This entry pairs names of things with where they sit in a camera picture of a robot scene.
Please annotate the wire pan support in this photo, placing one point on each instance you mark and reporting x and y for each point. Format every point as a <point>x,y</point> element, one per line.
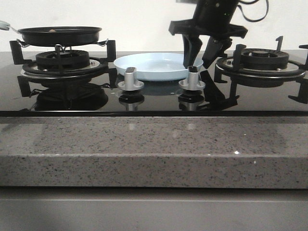
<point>17,45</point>

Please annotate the black glass cooktop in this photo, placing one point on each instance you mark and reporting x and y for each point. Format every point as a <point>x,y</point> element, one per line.
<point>99,96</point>

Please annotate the grey cabinet front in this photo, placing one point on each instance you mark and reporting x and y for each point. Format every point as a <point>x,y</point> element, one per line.
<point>125,209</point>

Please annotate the black frying pan green handle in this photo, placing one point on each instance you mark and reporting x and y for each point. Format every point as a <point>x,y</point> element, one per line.
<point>80,33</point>

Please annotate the black gas burner with grate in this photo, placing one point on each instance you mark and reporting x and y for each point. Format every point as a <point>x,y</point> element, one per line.
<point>61,69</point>

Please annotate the silver stove knob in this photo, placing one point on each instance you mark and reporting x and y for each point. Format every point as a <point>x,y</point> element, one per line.
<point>192,82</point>
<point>130,83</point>

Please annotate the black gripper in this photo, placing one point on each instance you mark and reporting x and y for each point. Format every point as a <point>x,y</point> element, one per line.
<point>211,18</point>

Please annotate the light blue plate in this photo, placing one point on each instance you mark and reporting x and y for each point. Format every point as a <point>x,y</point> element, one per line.
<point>154,66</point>

